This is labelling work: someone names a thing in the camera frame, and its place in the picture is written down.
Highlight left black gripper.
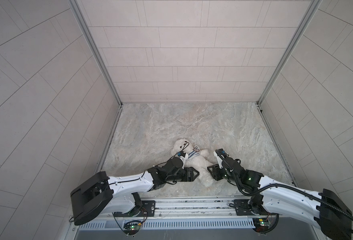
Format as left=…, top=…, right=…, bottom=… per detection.
left=163, top=167, right=200, bottom=183

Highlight white plush teddy bear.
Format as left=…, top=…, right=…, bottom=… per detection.
left=171, top=139, right=215, bottom=188

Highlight blue white striped knit sweater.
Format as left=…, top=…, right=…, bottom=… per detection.
left=187, top=146, right=200, bottom=159

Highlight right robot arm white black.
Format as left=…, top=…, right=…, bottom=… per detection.
left=207, top=158, right=352, bottom=240

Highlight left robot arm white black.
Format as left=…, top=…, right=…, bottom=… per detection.
left=70, top=157, right=199, bottom=226

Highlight right green circuit board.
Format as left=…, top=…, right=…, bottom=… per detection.
left=252, top=218, right=270, bottom=233

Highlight green circuit board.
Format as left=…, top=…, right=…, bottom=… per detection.
left=252, top=218, right=270, bottom=233
left=123, top=220, right=143, bottom=236

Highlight left green circuit board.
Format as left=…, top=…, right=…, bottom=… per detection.
left=123, top=220, right=143, bottom=236

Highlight white ventilation grille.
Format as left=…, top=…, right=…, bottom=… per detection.
left=79, top=218, right=255, bottom=231

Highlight right corner aluminium profile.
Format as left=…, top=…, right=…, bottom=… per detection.
left=256, top=0, right=321, bottom=109

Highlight corner aluminium profile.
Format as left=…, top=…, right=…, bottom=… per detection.
left=68, top=0, right=123, bottom=108
left=256, top=0, right=321, bottom=109

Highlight left corner aluminium profile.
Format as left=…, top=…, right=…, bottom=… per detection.
left=68, top=0, right=123, bottom=108

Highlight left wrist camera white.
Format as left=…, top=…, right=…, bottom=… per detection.
left=176, top=151, right=189, bottom=169

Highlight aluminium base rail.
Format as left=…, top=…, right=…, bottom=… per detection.
left=69, top=196, right=319, bottom=221

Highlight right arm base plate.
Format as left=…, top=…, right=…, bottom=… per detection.
left=232, top=199, right=270, bottom=216

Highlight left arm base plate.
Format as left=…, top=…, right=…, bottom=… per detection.
left=113, top=201, right=156, bottom=218

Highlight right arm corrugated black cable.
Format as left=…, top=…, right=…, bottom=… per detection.
left=224, top=158, right=353, bottom=236

